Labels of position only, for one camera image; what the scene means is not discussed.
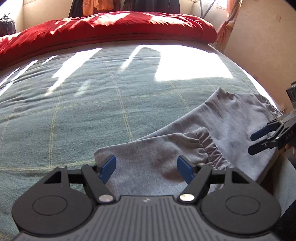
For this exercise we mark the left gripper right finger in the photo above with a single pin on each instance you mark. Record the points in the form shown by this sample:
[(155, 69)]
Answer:
[(228, 200)]

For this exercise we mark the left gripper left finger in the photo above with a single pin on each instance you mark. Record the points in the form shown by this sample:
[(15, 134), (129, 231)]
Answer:
[(64, 199)]

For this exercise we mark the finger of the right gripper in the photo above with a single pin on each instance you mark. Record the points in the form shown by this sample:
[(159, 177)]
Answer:
[(266, 142), (269, 127)]

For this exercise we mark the grey sweatpants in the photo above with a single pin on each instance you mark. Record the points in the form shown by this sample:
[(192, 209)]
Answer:
[(216, 133)]

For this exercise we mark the black clothes on rack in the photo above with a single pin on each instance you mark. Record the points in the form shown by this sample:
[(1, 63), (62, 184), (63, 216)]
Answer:
[(169, 6)]

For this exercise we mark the green plaid bed sheet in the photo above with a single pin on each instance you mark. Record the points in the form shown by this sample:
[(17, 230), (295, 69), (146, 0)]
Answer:
[(59, 108)]

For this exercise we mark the orange curtain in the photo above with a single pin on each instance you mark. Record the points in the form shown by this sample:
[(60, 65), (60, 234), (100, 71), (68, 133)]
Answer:
[(233, 7)]

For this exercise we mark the red duvet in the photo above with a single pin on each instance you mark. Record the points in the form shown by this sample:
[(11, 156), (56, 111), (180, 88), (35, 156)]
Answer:
[(65, 33)]

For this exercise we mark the black backpack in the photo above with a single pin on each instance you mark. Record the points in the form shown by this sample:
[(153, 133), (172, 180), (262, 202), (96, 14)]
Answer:
[(7, 26)]

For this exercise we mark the orange shirt on rack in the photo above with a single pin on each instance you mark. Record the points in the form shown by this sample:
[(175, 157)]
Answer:
[(90, 6)]

